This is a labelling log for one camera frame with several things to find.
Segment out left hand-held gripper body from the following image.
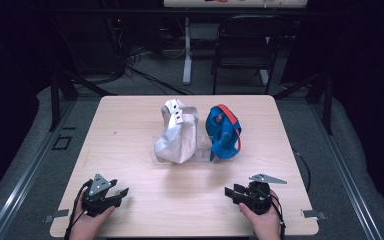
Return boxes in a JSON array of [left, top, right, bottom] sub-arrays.
[[81, 173, 125, 218]]

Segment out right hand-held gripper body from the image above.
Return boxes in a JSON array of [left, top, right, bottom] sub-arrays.
[[238, 172, 288, 216]]

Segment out blue cap with orange strap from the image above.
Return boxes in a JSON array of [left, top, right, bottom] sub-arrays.
[[204, 103, 243, 162]]

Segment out white and pink cap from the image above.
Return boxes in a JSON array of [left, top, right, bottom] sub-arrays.
[[153, 97, 200, 165]]

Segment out person's right hand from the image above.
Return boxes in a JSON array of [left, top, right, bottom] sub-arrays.
[[238, 189, 283, 240]]

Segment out person's left hand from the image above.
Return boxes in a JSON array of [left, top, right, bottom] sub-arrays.
[[67, 203, 116, 240]]

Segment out grey metal table clamp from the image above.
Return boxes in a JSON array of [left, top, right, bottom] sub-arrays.
[[300, 208, 328, 221], [43, 208, 71, 224]]

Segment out black metal stand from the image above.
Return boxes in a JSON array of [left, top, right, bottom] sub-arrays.
[[273, 70, 335, 136], [48, 70, 118, 132]]

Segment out white desk leg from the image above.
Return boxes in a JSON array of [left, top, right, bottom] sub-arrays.
[[182, 17, 193, 86]]

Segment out black folding chair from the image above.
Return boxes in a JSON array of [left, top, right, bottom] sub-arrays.
[[211, 13, 290, 96]]

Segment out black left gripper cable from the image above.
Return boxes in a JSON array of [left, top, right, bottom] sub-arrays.
[[63, 179, 94, 240]]

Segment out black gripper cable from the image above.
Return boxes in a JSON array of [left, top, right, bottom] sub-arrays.
[[63, 179, 94, 240], [270, 193, 287, 240]]

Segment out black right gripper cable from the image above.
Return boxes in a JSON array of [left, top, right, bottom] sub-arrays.
[[270, 193, 287, 240]]

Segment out thin black cable beside table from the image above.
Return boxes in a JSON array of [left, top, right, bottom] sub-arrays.
[[292, 149, 312, 194]]

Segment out aluminium floor rail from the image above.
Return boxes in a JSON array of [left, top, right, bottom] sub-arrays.
[[0, 99, 78, 240], [308, 102, 384, 240]]

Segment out black floor cables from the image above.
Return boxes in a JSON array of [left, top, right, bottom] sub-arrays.
[[125, 46, 194, 96]]

